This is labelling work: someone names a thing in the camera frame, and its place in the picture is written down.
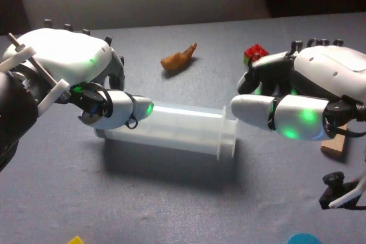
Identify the blue round block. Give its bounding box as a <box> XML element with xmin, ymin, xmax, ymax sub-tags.
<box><xmin>287</xmin><ymin>232</ymin><xmax>321</xmax><ymax>244</ymax></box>

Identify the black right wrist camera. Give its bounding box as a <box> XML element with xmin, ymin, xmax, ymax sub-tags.
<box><xmin>319</xmin><ymin>171</ymin><xmax>361</xmax><ymax>210</ymax></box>

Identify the black camera cable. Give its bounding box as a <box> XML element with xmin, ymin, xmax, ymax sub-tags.
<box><xmin>325</xmin><ymin>121</ymin><xmax>366</xmax><ymax>139</ymax></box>

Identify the red and green toy brick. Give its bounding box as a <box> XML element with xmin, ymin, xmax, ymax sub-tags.
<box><xmin>244</xmin><ymin>43</ymin><xmax>269</xmax><ymax>65</ymax></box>

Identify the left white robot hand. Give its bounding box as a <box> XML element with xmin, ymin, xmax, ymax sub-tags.
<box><xmin>2</xmin><ymin>18</ymin><xmax>155</xmax><ymax>130</ymax></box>

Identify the orange brown toy food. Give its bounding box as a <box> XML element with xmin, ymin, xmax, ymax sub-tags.
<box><xmin>160</xmin><ymin>42</ymin><xmax>198</xmax><ymax>71</ymax></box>

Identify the large clear plastic syringe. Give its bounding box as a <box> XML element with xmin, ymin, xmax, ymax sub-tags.
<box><xmin>93</xmin><ymin>103</ymin><xmax>240</xmax><ymax>161</ymax></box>

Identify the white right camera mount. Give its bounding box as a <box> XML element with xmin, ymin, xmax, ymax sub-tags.
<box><xmin>328</xmin><ymin>172</ymin><xmax>366</xmax><ymax>209</ymax></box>

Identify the plain wooden block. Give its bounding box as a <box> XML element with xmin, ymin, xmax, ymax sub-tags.
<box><xmin>320</xmin><ymin>125</ymin><xmax>348</xmax><ymax>159</ymax></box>

